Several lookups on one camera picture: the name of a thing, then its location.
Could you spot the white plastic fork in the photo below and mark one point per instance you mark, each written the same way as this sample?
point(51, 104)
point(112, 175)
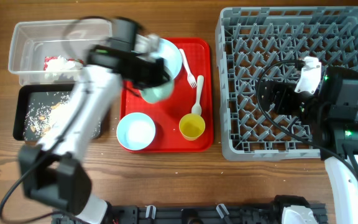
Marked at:
point(190, 77)

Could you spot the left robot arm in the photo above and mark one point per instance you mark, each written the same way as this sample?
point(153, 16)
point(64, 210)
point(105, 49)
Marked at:
point(52, 171)

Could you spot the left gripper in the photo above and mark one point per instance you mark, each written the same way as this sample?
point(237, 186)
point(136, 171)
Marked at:
point(161, 76)

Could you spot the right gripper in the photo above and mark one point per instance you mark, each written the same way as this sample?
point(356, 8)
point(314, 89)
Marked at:
point(286, 90)

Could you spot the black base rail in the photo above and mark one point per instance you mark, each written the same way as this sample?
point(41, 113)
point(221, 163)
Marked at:
point(208, 215)

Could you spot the clear plastic bin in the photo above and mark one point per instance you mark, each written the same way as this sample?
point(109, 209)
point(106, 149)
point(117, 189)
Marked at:
point(33, 42)

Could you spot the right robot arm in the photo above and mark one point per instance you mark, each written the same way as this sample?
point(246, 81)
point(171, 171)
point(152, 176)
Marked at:
point(327, 103)

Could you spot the green bowl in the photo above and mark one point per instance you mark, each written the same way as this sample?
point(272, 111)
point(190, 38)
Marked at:
point(159, 93)

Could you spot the large light blue plate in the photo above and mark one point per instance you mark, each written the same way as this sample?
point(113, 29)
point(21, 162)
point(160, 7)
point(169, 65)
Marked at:
point(171, 55)

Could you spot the white plastic spoon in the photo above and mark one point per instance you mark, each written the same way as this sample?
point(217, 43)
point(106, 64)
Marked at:
point(196, 108)

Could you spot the red serving tray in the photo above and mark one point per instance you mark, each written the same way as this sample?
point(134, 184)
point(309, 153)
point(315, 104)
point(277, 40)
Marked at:
point(167, 114)

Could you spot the grey dishwasher rack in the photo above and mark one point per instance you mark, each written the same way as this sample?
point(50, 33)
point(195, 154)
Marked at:
point(250, 39)

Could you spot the black waste tray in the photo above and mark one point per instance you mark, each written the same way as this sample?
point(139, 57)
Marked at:
point(23, 101)

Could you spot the small light blue bowl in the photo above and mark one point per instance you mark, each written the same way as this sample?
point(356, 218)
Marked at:
point(135, 131)

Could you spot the yellow plastic cup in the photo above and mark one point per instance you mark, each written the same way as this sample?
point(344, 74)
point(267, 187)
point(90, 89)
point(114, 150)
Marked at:
point(192, 126)

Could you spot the food scraps and rice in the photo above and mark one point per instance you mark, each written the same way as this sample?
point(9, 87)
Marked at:
point(43, 111)

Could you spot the red snack wrapper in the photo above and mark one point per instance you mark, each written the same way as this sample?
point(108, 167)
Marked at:
point(49, 60)

